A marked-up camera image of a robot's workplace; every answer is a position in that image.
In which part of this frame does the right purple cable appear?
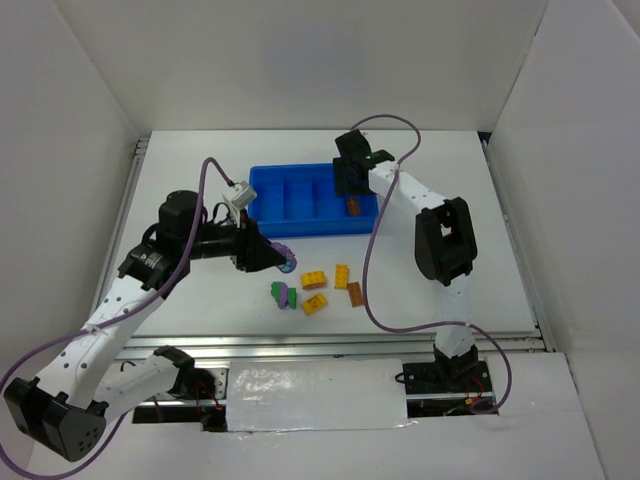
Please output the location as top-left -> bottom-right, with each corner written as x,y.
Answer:
349,114 -> 512,416

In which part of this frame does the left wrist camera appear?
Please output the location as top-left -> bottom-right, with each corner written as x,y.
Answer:
222,181 -> 257,210

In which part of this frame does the purple flower lego piece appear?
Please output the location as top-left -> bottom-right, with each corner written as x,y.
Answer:
271,242 -> 297,274

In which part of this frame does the brown lego plate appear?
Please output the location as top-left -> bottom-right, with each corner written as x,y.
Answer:
346,197 -> 361,217
347,282 -> 365,308

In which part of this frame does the yellow lego brick upper left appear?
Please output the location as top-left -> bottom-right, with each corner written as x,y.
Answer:
300,270 -> 327,290

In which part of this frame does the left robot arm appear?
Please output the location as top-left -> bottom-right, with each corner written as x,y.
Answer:
3,191 -> 296,462

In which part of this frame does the green lego brick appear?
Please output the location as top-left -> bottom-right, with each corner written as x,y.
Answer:
270,281 -> 297,309

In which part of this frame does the yellow lego brick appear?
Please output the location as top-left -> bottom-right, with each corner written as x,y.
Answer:
301,293 -> 328,316
300,270 -> 327,290

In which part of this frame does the purple lego brick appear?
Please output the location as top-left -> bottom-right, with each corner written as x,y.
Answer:
277,283 -> 297,309

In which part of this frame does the purple cable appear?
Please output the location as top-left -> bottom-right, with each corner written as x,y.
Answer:
0,157 -> 236,479
349,114 -> 512,416

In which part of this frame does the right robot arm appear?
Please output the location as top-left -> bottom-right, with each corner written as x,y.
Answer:
333,129 -> 479,388

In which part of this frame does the yellow lego plate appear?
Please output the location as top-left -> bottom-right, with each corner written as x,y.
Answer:
334,264 -> 349,290

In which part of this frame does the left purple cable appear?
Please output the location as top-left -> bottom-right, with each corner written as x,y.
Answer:
0,157 -> 236,479

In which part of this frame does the blue divided plastic bin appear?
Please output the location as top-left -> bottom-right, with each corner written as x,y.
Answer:
248,163 -> 379,239

